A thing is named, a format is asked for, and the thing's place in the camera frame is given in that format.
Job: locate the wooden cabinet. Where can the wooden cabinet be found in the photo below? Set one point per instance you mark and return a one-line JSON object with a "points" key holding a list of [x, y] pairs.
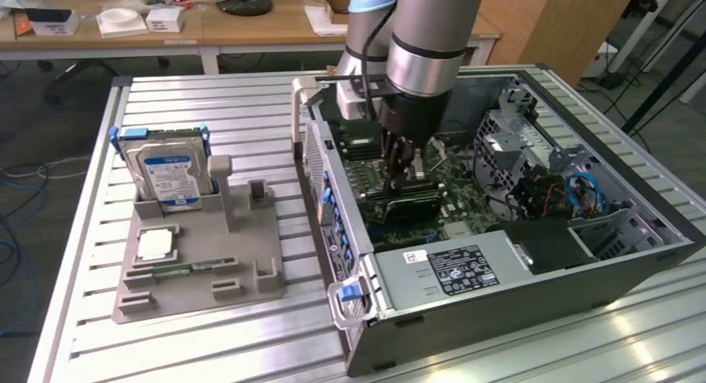
{"points": [[551, 27]]}

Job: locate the black office chair base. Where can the black office chair base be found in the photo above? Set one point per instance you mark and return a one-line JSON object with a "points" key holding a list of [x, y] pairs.
{"points": [[71, 75]]}

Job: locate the white low cabinet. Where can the white low cabinet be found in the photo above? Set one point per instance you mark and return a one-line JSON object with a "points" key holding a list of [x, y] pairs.
{"points": [[598, 60]]}

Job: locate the black round lamp base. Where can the black round lamp base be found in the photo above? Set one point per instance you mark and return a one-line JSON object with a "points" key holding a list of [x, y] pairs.
{"points": [[246, 4]]}

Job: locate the black tripod stand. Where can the black tripod stand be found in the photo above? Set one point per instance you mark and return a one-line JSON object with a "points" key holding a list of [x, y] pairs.
{"points": [[634, 118]]}

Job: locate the black open PC case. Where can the black open PC case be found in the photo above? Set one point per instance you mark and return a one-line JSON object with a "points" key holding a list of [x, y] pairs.
{"points": [[497, 317]]}

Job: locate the white paper stack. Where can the white paper stack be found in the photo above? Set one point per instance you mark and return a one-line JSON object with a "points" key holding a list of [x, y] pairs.
{"points": [[322, 21]]}

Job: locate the silver chipset heatsink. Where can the silver chipset heatsink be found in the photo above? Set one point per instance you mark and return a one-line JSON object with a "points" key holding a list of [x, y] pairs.
{"points": [[457, 232]]}

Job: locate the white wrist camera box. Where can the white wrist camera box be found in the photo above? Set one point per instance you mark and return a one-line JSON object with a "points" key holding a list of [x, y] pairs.
{"points": [[352, 103]]}

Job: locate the orange box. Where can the orange box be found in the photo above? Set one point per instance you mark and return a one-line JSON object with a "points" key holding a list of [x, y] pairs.
{"points": [[23, 27]]}

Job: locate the hard disk in blue caddy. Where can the hard disk in blue caddy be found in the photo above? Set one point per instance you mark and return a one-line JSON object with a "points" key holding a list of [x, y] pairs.
{"points": [[166, 180]]}

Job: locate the white paper label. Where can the white paper label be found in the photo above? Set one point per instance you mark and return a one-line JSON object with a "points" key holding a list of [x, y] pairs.
{"points": [[179, 41]]}

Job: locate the metal drive cage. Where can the metal drive cage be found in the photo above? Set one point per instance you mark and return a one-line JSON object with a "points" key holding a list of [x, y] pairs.
{"points": [[507, 143]]}

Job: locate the white table frame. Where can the white table frame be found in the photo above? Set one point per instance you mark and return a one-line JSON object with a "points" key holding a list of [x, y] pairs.
{"points": [[694, 89]]}

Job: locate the CPU socket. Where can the CPU socket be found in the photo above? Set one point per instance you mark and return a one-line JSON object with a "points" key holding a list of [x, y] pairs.
{"points": [[375, 174]]}

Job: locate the grey power supply unit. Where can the grey power supply unit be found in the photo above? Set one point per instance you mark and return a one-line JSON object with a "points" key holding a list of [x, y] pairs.
{"points": [[469, 267]]}

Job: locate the brown cardboard box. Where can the brown cardboard box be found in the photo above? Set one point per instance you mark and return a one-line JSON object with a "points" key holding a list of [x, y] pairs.
{"points": [[338, 0]]}

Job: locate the grey case latch blue tab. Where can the grey case latch blue tab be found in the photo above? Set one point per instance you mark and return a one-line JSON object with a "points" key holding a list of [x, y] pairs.
{"points": [[335, 312]]}

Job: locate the white tray round recess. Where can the white tray round recess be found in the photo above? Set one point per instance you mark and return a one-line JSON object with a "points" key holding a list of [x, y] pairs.
{"points": [[122, 25]]}

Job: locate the silver CPU chip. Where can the silver CPU chip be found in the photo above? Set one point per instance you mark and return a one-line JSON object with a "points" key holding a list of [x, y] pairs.
{"points": [[154, 246]]}

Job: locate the white box black lid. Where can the white box black lid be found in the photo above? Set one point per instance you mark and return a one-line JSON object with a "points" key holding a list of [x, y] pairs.
{"points": [[52, 23]]}

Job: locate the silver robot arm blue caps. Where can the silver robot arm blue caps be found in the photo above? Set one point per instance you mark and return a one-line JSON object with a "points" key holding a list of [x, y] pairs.
{"points": [[422, 60]]}

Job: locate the green RAM stick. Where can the green RAM stick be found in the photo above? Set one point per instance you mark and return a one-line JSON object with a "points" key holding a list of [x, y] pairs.
{"points": [[182, 269]]}

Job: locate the grey plastic parts rack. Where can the grey plastic parts rack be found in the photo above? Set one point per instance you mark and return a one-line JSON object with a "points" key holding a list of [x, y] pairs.
{"points": [[220, 283]]}

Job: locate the green motherboard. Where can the green motherboard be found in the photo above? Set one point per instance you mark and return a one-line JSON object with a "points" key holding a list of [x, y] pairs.
{"points": [[463, 205]]}

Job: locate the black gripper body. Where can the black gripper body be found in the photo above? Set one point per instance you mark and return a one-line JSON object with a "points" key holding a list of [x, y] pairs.
{"points": [[414, 118]]}

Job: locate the metal socket cover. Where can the metal socket cover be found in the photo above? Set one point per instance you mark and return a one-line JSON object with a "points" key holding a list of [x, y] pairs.
{"points": [[438, 145]]}

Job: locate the white labelled cardboard box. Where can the white labelled cardboard box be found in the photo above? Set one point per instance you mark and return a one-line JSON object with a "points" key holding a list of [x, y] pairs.
{"points": [[164, 20]]}

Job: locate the black plastic shroud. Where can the black plastic shroud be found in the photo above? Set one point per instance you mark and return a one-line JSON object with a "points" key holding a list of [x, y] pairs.
{"points": [[551, 246]]}

